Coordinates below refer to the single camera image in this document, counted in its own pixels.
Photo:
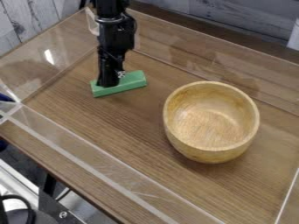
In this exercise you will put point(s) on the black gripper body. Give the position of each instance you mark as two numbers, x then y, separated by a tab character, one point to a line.
116	36

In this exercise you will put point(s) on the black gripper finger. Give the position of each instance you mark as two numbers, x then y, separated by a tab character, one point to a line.
101	62
113	71

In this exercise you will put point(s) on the green rectangular block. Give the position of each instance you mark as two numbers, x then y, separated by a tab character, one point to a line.
132	81

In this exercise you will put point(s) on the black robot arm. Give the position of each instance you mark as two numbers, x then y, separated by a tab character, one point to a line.
112	8

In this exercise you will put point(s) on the light wooden bowl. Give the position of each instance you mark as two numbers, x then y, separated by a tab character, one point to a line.
210	121

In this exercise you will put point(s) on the clear acrylic tray walls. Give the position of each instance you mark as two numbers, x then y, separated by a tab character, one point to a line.
102	144

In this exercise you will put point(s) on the black table leg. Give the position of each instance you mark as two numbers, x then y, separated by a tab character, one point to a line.
49	185

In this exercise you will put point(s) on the clear acrylic corner bracket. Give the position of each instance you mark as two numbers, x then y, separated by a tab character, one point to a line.
92	23

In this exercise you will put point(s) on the black metal bracket with screw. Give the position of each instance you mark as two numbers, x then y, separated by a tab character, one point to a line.
52	213

